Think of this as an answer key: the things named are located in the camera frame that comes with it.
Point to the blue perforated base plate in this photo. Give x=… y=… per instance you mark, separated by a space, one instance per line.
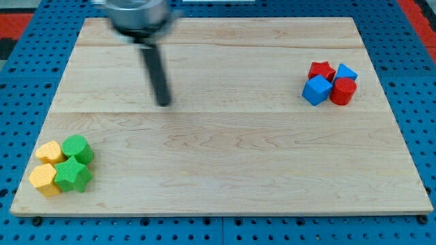
x=37 y=38

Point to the green star block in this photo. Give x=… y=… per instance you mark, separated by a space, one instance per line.
x=72 y=175

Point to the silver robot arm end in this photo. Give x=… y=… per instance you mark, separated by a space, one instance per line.
x=140 y=21

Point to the red cylinder block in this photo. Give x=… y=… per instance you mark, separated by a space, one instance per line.
x=343 y=91

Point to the blue cube block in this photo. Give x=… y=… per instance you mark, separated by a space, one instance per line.
x=316 y=90

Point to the yellow heart block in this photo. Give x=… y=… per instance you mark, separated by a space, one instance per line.
x=50 y=153

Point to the green cylinder block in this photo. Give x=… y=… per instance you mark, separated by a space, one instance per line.
x=77 y=146

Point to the black pointer stick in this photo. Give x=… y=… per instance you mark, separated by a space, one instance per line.
x=157 y=75

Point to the yellow hexagon block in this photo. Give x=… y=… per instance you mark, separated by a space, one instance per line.
x=42 y=179

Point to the blue triangle block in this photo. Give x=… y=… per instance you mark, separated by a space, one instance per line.
x=345 y=72

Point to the red star block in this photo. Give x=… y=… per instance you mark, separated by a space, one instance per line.
x=321 y=69

